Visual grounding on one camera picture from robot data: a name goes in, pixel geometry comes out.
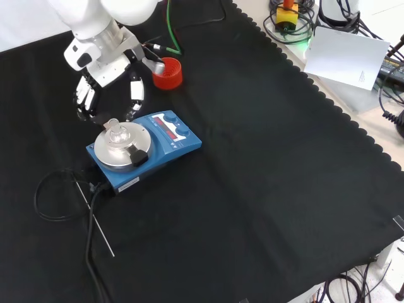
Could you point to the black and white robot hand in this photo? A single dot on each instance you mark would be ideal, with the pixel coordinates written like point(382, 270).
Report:
point(104, 82)

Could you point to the clear round-bottom glass flask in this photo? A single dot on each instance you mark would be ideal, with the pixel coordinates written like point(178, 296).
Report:
point(118, 134)

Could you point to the red ribbed flask stand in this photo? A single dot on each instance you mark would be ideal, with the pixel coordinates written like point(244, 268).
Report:
point(168, 74)

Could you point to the blue heater with steel plate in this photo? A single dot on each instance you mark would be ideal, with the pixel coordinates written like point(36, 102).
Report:
point(143, 145)

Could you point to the thin metal temperature probe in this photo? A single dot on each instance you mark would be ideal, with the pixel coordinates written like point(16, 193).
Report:
point(94, 217)

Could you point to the black cloth bench cover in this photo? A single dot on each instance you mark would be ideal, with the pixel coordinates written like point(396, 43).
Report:
point(221, 189)

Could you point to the yellow emergency stop button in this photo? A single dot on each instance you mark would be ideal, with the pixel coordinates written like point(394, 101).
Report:
point(287, 15)

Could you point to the black power adapter box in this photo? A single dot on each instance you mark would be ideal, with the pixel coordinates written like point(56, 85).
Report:
point(391, 67)

